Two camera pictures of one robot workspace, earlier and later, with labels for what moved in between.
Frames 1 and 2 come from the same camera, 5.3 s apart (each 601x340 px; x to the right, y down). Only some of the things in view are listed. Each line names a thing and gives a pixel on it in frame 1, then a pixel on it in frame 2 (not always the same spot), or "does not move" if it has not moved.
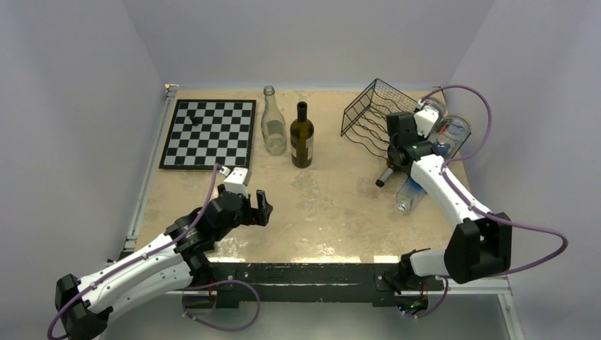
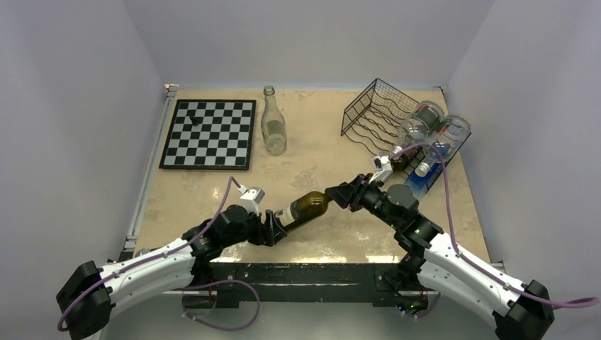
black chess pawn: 195,120 does not move
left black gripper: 257,216 → 269,232
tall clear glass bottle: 273,129 does not move
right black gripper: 420,139 → 350,195
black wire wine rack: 365,118 does not move
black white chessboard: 204,133 does not move
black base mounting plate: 315,282 does not move
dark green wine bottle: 302,138 → 302,210
